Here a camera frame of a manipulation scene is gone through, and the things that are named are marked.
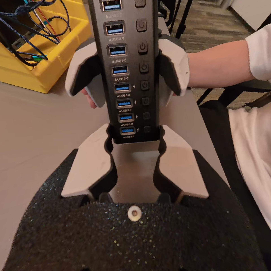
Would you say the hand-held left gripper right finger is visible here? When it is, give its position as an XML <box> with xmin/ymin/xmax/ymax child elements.
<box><xmin>153</xmin><ymin>125</ymin><xmax>209</xmax><ymax>204</ymax></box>

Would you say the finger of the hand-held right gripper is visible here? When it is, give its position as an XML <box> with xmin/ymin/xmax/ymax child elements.
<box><xmin>158</xmin><ymin>39</ymin><xmax>190</xmax><ymax>107</ymax></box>
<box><xmin>65</xmin><ymin>41</ymin><xmax>107</xmax><ymax>108</ymax></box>

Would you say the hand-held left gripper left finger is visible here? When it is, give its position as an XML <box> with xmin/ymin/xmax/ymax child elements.
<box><xmin>61</xmin><ymin>124</ymin><xmax>118</xmax><ymax>201</ymax></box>

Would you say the yellow plastic bin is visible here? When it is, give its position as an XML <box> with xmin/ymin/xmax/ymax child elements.
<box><xmin>0</xmin><ymin>0</ymin><xmax>92</xmax><ymax>94</ymax></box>

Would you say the black multiport usb hub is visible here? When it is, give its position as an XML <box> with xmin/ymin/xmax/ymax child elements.
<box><xmin>88</xmin><ymin>0</ymin><xmax>160</xmax><ymax>144</ymax></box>

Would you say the thick black usb cable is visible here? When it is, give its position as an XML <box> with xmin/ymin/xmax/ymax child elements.
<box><xmin>0</xmin><ymin>17</ymin><xmax>48</xmax><ymax>67</ymax></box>

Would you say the grey usb hub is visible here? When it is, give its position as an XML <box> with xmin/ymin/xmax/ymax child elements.
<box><xmin>11</xmin><ymin>28</ymin><xmax>44</xmax><ymax>50</ymax></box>

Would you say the person's right forearm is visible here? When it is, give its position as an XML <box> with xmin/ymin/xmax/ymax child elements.
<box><xmin>187</xmin><ymin>39</ymin><xmax>254</xmax><ymax>88</ymax></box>

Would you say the person's right hand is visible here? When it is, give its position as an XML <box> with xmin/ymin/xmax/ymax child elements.
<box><xmin>81</xmin><ymin>87</ymin><xmax>97</xmax><ymax>109</ymax></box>

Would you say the black tripod stand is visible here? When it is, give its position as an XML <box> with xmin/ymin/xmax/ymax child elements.
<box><xmin>169</xmin><ymin>0</ymin><xmax>193</xmax><ymax>39</ymax></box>

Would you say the black bin divider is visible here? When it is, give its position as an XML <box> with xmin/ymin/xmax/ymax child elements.
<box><xmin>0</xmin><ymin>0</ymin><xmax>32</xmax><ymax>46</ymax></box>

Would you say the dark blue usb cable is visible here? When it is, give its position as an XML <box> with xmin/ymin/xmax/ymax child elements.
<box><xmin>48</xmin><ymin>0</ymin><xmax>72</xmax><ymax>38</ymax></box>

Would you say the red braided usb cable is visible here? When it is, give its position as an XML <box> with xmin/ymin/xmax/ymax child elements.
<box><xmin>36</xmin><ymin>6</ymin><xmax>61</xmax><ymax>42</ymax></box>

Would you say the grey braided usb cable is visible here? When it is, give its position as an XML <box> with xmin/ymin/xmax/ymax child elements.
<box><xmin>33</xmin><ymin>8</ymin><xmax>60</xmax><ymax>44</ymax></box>

